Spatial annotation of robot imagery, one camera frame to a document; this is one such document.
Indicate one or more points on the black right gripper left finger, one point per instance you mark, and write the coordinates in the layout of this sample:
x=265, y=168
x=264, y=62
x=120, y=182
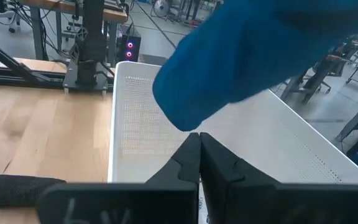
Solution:
x=166, y=193

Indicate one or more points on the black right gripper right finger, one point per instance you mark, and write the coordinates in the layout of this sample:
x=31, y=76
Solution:
x=244, y=193

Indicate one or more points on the white plastic bag blue print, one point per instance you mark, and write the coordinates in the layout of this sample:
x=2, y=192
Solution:
x=202, y=202

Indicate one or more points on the blue cloth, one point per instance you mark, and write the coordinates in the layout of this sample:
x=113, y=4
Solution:
x=228, y=62

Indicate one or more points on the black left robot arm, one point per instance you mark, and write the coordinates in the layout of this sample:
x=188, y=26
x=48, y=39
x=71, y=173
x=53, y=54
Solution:
x=92, y=31

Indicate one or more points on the white perforated plastic basket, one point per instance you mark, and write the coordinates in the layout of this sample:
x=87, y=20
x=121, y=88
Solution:
x=135, y=124

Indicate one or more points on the dark office chair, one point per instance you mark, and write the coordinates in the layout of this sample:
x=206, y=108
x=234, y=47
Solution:
x=319, y=74

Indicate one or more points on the black computer tower pink lights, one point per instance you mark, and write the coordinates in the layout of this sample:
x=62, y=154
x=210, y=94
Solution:
x=130, y=49

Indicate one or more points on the round floor fan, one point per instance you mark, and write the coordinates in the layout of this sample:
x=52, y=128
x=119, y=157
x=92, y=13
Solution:
x=161, y=7

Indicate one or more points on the office chair with castors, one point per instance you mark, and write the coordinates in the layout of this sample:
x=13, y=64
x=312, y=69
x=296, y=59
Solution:
x=3, y=15

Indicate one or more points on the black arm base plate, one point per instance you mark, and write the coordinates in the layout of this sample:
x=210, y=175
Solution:
x=70, y=82

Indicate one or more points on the black metal frame strut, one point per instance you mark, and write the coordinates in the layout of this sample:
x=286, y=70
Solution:
x=11, y=67

